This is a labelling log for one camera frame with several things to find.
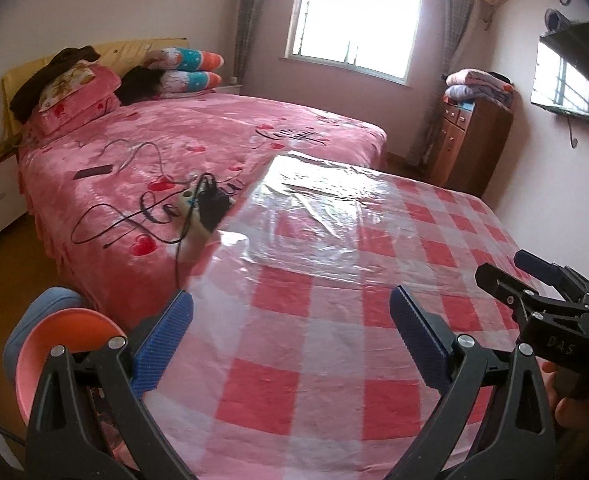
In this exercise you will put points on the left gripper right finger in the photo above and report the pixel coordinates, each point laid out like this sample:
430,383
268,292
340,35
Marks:
515,439

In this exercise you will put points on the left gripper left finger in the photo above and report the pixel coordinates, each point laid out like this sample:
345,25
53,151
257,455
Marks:
88,420

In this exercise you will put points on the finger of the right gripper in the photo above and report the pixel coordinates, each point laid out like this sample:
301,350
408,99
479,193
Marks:
549,273
503,287

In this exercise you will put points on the person's right hand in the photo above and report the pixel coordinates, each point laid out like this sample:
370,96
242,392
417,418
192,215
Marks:
568,413

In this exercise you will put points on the brown wooden cabinet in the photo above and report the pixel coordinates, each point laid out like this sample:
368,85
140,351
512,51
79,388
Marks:
469,141

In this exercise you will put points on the folded blankets on cabinet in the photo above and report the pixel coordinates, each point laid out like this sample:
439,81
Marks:
470,84

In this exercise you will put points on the red checkered plastic tablecloth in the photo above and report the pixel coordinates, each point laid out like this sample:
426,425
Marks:
292,368

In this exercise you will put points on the white power strip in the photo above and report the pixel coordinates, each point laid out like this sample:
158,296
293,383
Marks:
190,226

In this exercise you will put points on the pink bed cover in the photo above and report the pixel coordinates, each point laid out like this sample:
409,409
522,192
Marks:
116,237

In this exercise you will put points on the black phone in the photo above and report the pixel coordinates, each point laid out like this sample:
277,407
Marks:
93,172

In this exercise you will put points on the black power adapter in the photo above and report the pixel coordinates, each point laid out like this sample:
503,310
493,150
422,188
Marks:
213,205

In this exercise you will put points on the right grey curtain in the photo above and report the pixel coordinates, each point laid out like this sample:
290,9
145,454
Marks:
457,14

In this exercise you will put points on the grey curtain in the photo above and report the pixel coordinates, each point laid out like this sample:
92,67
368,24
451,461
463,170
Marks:
249,12
457,14

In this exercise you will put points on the window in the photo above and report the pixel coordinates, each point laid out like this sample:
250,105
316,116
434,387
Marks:
372,37

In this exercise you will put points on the black garment on headboard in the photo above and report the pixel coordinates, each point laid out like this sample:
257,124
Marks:
27,97

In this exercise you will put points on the pink pillow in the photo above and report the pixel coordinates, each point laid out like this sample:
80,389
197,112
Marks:
83,106

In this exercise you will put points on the black garment by bolsters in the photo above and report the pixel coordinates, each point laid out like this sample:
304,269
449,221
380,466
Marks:
139,84

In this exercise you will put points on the floral pillow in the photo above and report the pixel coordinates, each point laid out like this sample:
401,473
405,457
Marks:
80,74

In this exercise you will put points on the lower colourful bolster pillow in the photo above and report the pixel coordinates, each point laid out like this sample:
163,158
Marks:
176,81

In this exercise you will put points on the colourful bolster pillow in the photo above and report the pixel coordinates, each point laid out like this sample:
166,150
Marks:
176,81
183,59

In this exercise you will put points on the upper colourful bolster pillow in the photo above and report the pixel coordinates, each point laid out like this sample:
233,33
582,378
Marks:
183,59

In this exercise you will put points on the left grey curtain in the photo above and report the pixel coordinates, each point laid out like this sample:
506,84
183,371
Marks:
249,12

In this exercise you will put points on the wall television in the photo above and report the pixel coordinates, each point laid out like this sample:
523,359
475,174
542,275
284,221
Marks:
561,78

